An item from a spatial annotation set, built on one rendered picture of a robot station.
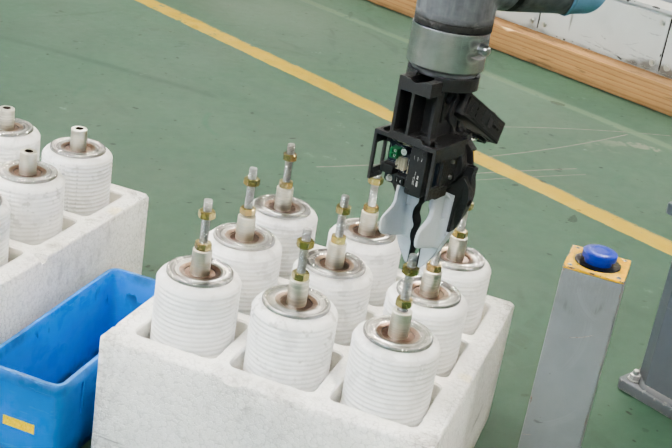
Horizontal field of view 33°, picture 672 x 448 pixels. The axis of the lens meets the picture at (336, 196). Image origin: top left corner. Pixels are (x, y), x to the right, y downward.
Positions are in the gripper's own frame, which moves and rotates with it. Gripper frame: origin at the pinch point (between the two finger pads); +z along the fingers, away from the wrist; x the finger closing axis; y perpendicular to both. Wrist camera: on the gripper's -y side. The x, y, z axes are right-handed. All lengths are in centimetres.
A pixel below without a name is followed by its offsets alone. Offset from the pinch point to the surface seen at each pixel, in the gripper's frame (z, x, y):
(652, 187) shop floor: 35, -21, -147
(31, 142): 10, -66, -5
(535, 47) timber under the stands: 30, -89, -221
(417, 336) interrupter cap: 9.5, 1.7, 0.0
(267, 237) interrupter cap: 9.4, -23.9, -6.1
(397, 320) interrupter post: 7.5, 0.1, 2.2
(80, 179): 12, -55, -5
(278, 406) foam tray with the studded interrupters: 17.9, -7.2, 11.0
